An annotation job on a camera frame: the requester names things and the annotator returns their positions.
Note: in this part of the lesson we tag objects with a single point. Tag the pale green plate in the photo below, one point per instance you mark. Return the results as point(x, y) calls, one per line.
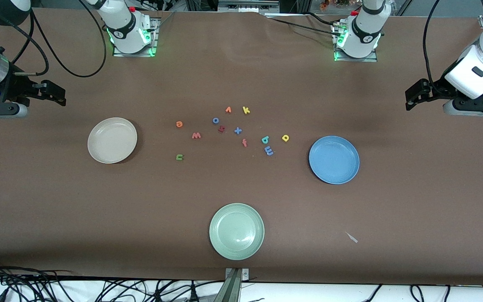
point(236, 231)

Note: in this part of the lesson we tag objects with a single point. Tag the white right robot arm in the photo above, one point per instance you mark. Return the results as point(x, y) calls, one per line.
point(126, 29)

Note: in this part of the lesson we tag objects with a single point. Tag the red foam letter w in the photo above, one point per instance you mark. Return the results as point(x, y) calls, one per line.
point(196, 136)

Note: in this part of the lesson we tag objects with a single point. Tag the beige brown plate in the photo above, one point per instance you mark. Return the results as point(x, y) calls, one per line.
point(112, 140)

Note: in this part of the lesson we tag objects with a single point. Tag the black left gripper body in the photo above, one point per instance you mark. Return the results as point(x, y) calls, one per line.
point(435, 91)

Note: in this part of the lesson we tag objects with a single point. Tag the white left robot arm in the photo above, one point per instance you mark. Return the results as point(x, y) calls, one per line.
point(365, 29)

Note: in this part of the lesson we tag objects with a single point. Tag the light blue foam letter m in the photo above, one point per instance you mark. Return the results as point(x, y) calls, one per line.
point(268, 151)

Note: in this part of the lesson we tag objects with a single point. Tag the aluminium profile with bracket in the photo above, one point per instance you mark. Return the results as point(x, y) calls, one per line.
point(231, 289)

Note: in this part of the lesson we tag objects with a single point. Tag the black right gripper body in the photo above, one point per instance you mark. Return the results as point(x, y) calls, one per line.
point(18, 86)

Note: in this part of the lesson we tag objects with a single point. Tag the white tape scrap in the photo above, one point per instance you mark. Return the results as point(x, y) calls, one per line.
point(351, 237)

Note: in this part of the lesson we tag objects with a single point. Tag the grey metal frame bracket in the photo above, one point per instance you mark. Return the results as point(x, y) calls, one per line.
point(245, 6)

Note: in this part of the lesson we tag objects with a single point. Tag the brown paper table cover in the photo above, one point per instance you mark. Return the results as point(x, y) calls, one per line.
point(241, 188)

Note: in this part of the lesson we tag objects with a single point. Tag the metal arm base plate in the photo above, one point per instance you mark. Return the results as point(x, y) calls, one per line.
point(357, 59)
point(134, 53)

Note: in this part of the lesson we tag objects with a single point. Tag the blue plate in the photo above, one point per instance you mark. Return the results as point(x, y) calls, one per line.
point(334, 160)

